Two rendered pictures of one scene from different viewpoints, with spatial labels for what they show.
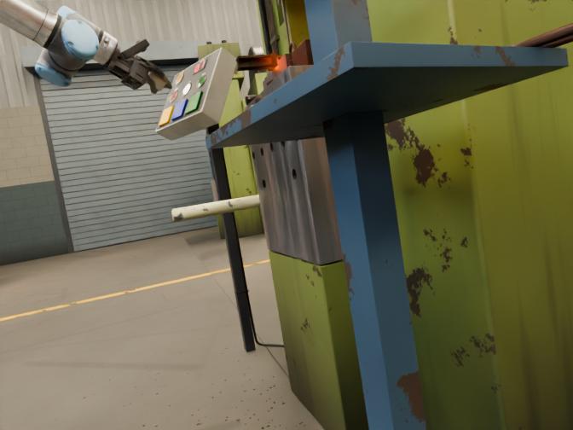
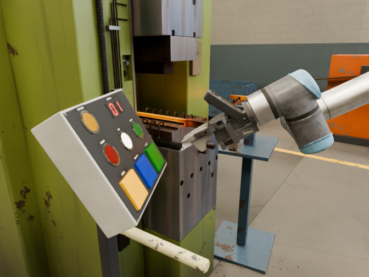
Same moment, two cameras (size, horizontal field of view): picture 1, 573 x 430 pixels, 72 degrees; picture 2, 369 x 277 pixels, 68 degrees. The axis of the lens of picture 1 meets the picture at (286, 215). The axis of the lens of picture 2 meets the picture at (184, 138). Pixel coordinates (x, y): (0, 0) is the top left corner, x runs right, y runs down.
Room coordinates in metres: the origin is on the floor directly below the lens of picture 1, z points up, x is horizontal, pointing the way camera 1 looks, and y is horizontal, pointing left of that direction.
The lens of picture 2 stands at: (1.84, 0.93, 1.31)
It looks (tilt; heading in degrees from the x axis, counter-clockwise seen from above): 18 degrees down; 233
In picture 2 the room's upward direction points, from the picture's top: straight up
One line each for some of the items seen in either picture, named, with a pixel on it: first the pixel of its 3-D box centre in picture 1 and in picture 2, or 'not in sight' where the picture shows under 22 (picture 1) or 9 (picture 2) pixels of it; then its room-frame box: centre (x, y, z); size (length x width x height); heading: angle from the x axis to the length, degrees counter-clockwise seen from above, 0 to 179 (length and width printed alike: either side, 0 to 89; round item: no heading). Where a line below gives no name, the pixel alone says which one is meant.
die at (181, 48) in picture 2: not in sight; (145, 49); (1.19, -0.22, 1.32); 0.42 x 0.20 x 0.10; 110
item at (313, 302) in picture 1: (387, 313); (158, 240); (1.15, -0.25, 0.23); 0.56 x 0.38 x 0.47; 110
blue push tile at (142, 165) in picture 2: (180, 110); (144, 171); (1.53, 0.34, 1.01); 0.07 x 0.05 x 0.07; 45
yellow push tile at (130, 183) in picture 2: (167, 116); (133, 189); (1.60, 0.41, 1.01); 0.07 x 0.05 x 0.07; 45
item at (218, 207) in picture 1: (234, 205); (155, 243); (1.41, 0.18, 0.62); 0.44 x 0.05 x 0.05; 110
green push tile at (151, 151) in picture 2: (194, 103); (153, 157); (1.46, 0.26, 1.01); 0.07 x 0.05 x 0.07; 45
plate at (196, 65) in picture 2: not in sight; (195, 58); (0.87, -0.26, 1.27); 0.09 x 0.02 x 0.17; 20
